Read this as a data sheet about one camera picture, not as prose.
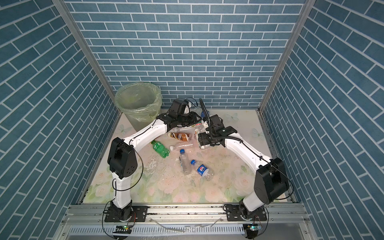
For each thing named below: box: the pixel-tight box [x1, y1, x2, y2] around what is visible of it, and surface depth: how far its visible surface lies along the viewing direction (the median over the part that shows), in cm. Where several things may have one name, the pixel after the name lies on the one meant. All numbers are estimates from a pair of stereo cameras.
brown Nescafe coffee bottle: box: [168, 132, 191, 142], surface depth 101 cm
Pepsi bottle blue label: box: [190, 159, 215, 182], surface depth 86 cm
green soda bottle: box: [151, 140, 170, 159], surface depth 96 cm
